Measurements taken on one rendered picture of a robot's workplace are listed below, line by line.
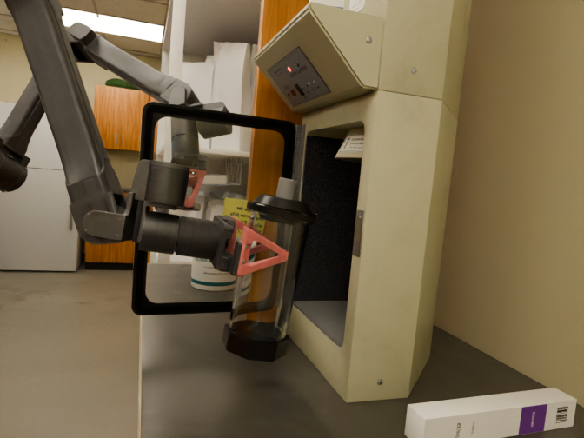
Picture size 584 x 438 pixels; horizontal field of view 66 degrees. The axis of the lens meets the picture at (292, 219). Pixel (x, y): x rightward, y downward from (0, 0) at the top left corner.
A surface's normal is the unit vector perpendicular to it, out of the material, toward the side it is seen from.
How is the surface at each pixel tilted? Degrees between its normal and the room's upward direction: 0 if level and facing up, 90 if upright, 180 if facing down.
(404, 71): 90
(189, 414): 0
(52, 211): 90
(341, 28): 90
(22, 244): 90
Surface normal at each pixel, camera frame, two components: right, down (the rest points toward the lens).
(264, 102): 0.32, 0.11
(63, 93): 0.06, -0.04
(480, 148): -0.95, -0.05
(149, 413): 0.09, -0.99
